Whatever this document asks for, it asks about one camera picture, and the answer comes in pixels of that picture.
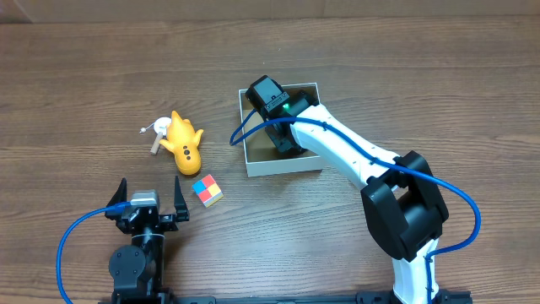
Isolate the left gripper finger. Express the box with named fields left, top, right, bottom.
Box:
left=105, top=177, right=127, bottom=218
left=174, top=176, right=189, bottom=222

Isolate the multicoloured cube puzzle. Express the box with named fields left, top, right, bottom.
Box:
left=192, top=174, right=224, bottom=208

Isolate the yellow plastic toy figure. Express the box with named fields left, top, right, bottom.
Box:
left=159, top=111, right=204, bottom=176

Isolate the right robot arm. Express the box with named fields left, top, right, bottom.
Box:
left=247, top=89, right=449, bottom=303

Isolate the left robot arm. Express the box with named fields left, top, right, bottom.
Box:
left=105, top=177, right=189, bottom=304

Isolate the white cardboard box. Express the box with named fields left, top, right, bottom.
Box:
left=238, top=83, right=326, bottom=177

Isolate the left blue cable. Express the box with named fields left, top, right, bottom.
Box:
left=56, top=201, right=132, bottom=304

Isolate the blue cable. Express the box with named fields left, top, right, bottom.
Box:
left=56, top=201, right=132, bottom=304
left=229, top=108, right=482, bottom=304

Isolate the right blue cable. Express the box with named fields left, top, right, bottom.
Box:
left=229, top=108, right=482, bottom=304

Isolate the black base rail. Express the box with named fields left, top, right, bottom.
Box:
left=98, top=290, right=473, bottom=304

